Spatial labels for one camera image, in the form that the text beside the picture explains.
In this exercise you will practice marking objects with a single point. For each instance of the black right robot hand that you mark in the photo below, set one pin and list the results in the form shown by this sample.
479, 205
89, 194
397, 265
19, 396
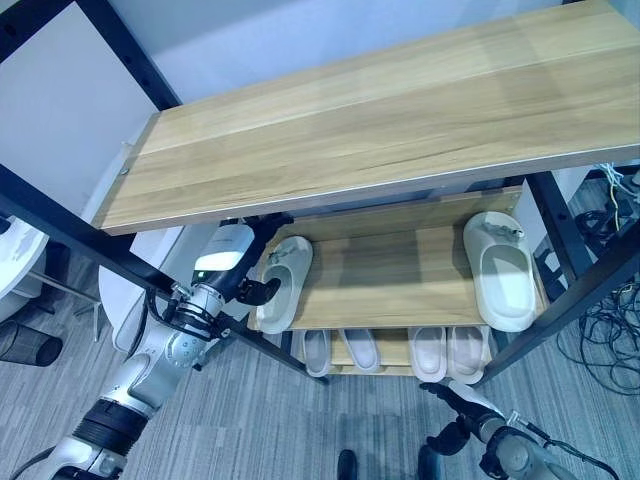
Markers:
475, 402

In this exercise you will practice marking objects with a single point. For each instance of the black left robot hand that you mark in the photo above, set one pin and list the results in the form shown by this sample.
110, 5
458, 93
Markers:
225, 247

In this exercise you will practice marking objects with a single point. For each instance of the beige slipper with green charm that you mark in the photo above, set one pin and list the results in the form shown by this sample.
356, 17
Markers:
502, 280
292, 260

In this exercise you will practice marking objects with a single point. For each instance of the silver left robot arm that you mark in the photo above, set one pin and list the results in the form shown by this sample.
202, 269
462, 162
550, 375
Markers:
150, 365

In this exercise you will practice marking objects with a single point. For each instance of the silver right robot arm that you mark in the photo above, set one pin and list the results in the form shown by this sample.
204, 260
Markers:
520, 455

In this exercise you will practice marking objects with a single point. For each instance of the wooden two-tier shoe rack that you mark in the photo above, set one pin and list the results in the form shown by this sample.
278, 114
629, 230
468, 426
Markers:
390, 270

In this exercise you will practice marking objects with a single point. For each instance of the pale pink slipper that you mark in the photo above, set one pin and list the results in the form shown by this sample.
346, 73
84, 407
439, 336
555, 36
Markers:
428, 357
467, 355

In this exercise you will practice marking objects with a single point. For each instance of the dark right robot foot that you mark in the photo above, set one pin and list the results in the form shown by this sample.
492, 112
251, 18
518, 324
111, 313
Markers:
429, 465

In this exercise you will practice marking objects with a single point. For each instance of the dark robot foot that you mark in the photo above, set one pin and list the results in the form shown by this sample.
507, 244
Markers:
429, 465
347, 466

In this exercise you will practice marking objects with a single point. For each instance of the white round chair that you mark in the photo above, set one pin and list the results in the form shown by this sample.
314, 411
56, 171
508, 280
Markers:
117, 305

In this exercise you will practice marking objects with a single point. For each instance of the grey-beige slipper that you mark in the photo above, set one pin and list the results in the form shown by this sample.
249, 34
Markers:
316, 355
361, 352

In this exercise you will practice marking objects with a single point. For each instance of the dark left robot foot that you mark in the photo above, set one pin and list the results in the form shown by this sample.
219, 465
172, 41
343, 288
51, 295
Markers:
347, 466

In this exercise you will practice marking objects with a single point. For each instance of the white office chair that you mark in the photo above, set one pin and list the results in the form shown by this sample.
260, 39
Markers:
17, 260

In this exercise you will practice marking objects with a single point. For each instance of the black mesh waste bin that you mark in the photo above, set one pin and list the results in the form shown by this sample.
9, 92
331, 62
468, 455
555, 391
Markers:
27, 346

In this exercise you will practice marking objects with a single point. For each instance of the wooden table with black frame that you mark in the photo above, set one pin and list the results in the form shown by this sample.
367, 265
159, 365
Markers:
360, 130

